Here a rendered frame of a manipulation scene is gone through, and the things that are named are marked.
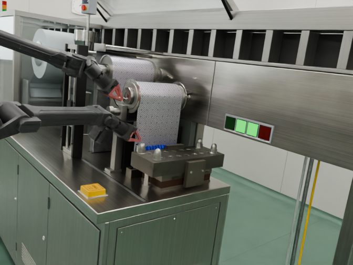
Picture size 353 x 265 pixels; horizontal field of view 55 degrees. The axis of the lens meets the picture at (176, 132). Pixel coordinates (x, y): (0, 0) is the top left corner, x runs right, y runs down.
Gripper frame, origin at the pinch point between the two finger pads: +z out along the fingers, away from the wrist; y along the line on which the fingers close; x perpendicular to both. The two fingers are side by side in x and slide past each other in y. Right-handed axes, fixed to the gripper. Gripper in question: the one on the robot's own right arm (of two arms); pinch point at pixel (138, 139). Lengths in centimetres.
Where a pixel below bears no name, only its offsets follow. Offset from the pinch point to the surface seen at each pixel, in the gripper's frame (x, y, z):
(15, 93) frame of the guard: -8, -102, -22
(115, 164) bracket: -14.6, -7.8, 1.6
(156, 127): 8.7, 0.3, 4.9
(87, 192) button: -27.1, 12.9, -17.4
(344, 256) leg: -2, 75, 55
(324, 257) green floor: 0, 13, 213
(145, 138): 2.2, 0.2, 2.7
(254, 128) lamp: 25.8, 36.9, 19.8
